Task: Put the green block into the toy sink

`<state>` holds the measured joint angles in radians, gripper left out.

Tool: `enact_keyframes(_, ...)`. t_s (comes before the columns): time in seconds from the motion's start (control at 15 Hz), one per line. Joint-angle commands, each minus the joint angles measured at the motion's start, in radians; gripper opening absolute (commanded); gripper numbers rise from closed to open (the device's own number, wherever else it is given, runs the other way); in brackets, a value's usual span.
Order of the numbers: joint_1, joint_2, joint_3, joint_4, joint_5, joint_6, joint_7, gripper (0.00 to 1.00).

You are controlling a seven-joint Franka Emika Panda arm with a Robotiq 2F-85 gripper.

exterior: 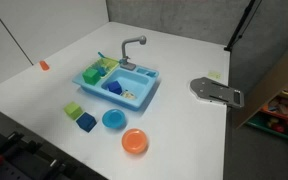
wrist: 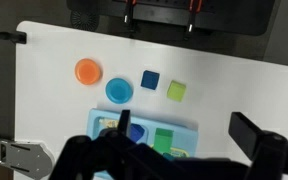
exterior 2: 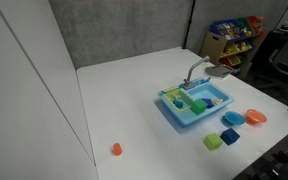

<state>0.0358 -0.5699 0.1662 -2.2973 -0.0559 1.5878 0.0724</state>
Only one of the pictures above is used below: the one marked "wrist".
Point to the yellow toy cleanser bottle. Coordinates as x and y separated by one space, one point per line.
108 124

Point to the black equipment base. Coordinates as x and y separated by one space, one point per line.
230 15

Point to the dark blue toy block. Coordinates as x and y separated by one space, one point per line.
150 80

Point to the orange toy bowl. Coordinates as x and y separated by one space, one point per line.
88 71

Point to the orange black clamp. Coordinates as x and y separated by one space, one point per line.
192 16
129 13

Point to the light blue toy sink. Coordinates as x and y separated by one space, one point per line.
182 140

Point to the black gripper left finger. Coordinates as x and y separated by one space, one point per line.
84 156

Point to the blue toy bowl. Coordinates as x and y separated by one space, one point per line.
118 90

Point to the black table clamp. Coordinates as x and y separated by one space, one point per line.
7 36

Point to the blue toy block with embossing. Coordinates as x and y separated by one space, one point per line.
136 132

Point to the silver metal bracket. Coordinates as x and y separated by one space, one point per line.
25 158

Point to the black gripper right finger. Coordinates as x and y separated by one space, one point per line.
270 153

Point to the lime green toy block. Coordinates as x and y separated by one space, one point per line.
176 91

